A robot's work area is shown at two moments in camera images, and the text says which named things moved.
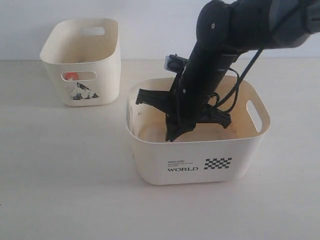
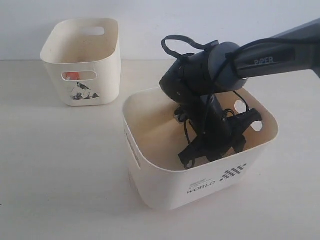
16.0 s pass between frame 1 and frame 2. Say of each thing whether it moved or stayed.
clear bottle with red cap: stayed
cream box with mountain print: stayed
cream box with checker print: moved
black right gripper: moved
